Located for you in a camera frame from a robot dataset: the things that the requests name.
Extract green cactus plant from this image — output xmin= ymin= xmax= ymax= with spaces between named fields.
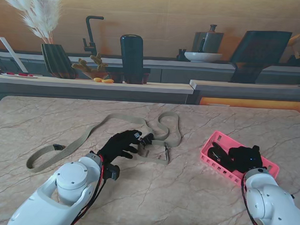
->
xmin=70 ymin=51 xmax=110 ymax=80

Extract yellow lemons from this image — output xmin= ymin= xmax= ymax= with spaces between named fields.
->
xmin=92 ymin=77 xmax=115 ymax=85

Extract white pampas grass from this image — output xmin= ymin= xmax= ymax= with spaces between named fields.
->
xmin=0 ymin=0 xmax=65 ymax=45

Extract small black figurine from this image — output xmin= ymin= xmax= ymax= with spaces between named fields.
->
xmin=176 ymin=48 xmax=187 ymax=62

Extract plate with red food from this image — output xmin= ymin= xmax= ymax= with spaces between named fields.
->
xmin=0 ymin=71 xmax=39 ymax=79

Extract dark ribbed vase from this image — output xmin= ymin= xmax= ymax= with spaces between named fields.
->
xmin=39 ymin=43 xmax=80 ymax=80

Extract red black cable bundle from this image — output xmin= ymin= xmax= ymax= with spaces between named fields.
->
xmin=238 ymin=175 xmax=265 ymax=225
xmin=67 ymin=152 xmax=109 ymax=225

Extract dark angular stand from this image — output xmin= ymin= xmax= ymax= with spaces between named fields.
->
xmin=227 ymin=29 xmax=293 ymax=86

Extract white speckled bowl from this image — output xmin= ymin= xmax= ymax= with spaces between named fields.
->
xmin=183 ymin=51 xmax=223 ymax=64

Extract yellow wooden utensil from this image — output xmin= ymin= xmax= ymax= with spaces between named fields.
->
xmin=287 ymin=33 xmax=300 ymax=59

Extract dark brown woven belt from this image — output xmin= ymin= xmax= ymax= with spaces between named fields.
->
xmin=206 ymin=141 xmax=236 ymax=171

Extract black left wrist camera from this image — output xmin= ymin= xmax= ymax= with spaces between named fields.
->
xmin=104 ymin=163 xmax=121 ymax=181

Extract white leaning board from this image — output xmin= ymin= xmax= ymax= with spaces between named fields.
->
xmin=0 ymin=36 xmax=30 ymax=73

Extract beige woven belt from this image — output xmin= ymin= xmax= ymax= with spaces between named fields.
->
xmin=25 ymin=106 xmax=184 ymax=180

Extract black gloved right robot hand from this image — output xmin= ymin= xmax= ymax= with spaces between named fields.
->
xmin=226 ymin=143 xmax=265 ymax=175

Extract black kitchen faucet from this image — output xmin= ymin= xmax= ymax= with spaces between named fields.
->
xmin=82 ymin=15 xmax=105 ymax=57

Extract grey lidded pot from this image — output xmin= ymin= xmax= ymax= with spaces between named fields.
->
xmin=192 ymin=23 xmax=225 ymax=55

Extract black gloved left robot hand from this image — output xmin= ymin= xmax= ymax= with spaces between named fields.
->
xmin=97 ymin=128 xmax=143 ymax=165

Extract tall black appliance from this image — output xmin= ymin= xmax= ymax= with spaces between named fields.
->
xmin=105 ymin=33 xmax=153 ymax=85

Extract pink plastic storage basket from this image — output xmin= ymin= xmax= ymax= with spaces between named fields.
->
xmin=199 ymin=130 xmax=282 ymax=187

